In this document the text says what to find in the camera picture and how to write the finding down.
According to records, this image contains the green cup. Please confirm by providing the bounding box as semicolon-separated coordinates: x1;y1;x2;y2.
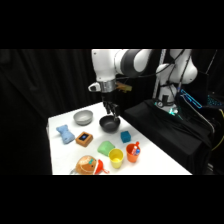
97;140;116;157

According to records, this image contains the wooden block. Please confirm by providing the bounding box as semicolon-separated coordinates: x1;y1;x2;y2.
75;131;94;148

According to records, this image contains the black cloth covered stand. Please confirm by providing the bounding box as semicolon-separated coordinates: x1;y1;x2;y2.
123;98;215;176

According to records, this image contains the yellow cable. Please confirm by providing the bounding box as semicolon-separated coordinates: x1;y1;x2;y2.
211;109;224;152

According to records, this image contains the glowing keyboard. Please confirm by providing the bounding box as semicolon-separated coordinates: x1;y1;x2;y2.
206;94;224;109

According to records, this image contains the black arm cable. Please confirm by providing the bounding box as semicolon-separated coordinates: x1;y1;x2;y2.
115;49;186;82

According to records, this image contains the yellowish wrist camera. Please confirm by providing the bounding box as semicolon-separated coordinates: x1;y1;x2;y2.
115;83;133;93

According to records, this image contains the red and blue bottle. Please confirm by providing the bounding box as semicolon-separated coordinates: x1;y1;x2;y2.
131;141;141;157

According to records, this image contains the yellow plastic cup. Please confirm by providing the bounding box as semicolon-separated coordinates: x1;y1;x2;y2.
108;148;125;169

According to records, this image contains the grey bowl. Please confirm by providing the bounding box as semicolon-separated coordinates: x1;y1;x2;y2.
73;109;94;126

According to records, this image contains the orange plastic cup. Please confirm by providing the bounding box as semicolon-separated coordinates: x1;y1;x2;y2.
125;143;141;164

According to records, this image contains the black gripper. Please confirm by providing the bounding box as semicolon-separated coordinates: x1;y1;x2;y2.
100;90;120;123

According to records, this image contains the black bowl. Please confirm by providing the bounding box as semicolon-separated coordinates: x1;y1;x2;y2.
98;115;122;133

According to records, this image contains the blue cube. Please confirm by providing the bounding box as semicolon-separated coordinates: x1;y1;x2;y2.
120;130;132;144

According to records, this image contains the orange plush toy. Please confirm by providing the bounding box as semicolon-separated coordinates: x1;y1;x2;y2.
70;155;99;176

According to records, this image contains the light blue plush toy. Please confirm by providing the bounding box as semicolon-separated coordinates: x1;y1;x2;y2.
55;124;76;145

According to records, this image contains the blue lit device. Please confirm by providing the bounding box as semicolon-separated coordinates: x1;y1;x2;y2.
180;88;204;109

